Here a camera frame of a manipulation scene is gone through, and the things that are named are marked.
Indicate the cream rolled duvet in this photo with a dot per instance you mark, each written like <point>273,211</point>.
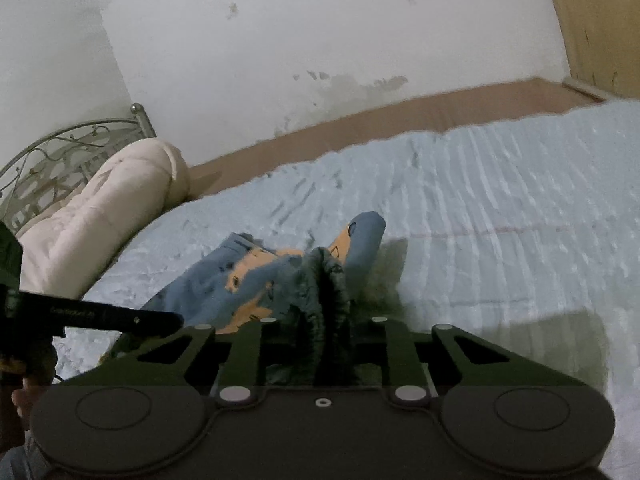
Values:
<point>100,210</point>

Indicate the light blue ribbed blanket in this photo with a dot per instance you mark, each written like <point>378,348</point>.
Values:
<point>500,185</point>

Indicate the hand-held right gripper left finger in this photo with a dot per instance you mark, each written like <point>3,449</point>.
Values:
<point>248,355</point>

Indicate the light wooden wardrobe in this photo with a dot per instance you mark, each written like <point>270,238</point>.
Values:
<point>600,35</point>

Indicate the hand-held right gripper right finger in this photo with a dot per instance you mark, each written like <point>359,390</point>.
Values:
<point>395,355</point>

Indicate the blue pants with orange patches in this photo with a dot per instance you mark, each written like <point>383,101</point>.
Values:
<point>210,285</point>

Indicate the metal scrollwork headboard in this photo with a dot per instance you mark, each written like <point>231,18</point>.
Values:
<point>138,113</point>

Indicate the person's left hand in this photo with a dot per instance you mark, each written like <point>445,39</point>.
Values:
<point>21,402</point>

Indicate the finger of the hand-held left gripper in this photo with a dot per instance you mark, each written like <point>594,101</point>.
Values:
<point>110,316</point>

